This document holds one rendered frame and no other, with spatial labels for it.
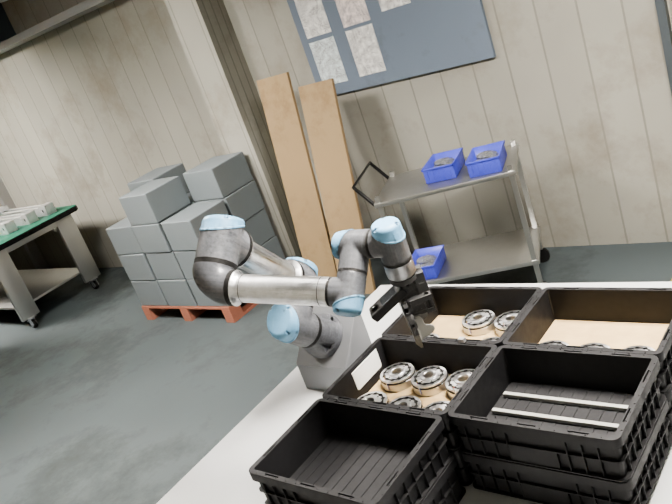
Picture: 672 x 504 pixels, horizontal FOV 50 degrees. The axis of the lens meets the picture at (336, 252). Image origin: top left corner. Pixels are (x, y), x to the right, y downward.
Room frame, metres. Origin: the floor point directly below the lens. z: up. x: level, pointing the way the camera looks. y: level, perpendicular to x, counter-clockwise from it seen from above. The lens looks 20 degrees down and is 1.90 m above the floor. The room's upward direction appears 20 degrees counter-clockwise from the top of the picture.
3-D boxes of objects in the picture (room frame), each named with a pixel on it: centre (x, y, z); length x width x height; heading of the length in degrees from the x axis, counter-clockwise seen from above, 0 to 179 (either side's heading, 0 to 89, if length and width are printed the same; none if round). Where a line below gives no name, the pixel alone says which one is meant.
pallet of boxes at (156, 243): (5.31, 0.99, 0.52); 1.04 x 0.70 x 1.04; 47
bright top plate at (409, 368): (1.80, -0.04, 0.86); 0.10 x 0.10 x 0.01
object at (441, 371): (1.72, -0.12, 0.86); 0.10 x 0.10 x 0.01
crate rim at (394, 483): (1.45, 0.14, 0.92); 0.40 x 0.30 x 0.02; 45
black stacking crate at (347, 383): (1.66, -0.07, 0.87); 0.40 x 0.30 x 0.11; 45
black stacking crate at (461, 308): (1.88, -0.28, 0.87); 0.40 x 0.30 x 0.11; 45
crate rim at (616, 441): (1.38, -0.35, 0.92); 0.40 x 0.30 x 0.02; 45
